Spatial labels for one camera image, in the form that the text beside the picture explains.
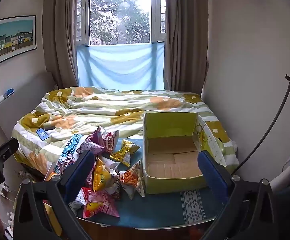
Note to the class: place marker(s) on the light blue window cloth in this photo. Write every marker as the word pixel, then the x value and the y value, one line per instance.
pixel 120 66

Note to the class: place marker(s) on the purple snack packet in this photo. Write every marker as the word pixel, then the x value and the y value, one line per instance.
pixel 92 148

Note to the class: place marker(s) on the white red snack packet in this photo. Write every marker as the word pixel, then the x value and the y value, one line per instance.
pixel 81 197

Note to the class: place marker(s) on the gold snack packet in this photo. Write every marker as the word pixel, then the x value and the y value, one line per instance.
pixel 125 152

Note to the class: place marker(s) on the framed wall poster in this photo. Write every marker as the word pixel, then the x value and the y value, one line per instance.
pixel 13 38

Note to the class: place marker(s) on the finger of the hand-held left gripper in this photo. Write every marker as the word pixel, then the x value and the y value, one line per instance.
pixel 6 147

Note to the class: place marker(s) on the orange sticks snack packet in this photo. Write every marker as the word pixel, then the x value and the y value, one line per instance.
pixel 132 180

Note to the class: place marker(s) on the brown curtain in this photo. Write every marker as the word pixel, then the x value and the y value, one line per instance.
pixel 187 37
pixel 60 30

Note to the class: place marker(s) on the pink snack packet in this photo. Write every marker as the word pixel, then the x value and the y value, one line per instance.
pixel 101 205

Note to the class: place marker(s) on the blue phone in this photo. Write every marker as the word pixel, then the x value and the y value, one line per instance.
pixel 42 134

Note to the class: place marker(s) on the small blue white object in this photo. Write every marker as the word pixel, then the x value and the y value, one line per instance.
pixel 9 92

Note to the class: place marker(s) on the window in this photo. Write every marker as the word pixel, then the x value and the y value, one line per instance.
pixel 120 12

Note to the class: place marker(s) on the yellow chips packet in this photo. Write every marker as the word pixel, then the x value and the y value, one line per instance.
pixel 101 177

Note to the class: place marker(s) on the blue patterned tablecloth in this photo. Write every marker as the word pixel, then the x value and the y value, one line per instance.
pixel 160 210

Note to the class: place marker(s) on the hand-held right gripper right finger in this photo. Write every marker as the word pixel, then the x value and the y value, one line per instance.
pixel 213 173

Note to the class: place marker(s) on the black curved rod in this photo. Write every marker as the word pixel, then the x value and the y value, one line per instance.
pixel 276 120

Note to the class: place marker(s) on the grey headboard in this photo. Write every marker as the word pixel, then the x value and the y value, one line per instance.
pixel 22 100

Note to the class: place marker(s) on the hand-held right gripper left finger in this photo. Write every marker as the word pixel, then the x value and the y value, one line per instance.
pixel 81 171

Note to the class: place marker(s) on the floral blanket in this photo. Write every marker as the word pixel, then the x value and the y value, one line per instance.
pixel 97 107

